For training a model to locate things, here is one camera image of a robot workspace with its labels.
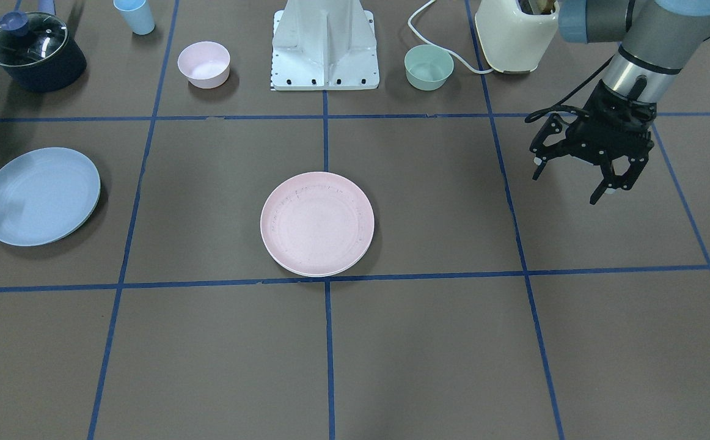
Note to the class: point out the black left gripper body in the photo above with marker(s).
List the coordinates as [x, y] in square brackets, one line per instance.
[591, 124]

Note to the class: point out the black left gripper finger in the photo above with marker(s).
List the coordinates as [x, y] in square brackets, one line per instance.
[542, 156]
[611, 181]

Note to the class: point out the blue plate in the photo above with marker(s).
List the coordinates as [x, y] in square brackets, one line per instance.
[45, 195]

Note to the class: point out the pink plate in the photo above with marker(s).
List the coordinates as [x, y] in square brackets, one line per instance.
[317, 224]

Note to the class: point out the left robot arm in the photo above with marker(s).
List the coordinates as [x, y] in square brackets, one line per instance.
[655, 40]

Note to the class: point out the cream toaster with bread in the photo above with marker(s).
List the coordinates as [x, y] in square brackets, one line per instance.
[514, 35]

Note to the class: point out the dark blue lidded pot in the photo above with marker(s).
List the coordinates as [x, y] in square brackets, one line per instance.
[38, 50]

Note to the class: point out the green bowl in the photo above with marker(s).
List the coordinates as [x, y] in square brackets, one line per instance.
[427, 67]

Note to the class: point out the brown paper table cover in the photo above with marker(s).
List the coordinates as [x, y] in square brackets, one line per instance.
[488, 306]

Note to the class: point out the light blue cup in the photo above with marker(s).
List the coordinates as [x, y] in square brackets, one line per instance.
[137, 15]

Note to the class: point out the pink bowl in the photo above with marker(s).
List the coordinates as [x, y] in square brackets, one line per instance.
[205, 64]

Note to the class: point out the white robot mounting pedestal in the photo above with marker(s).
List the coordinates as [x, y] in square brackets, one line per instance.
[324, 46]

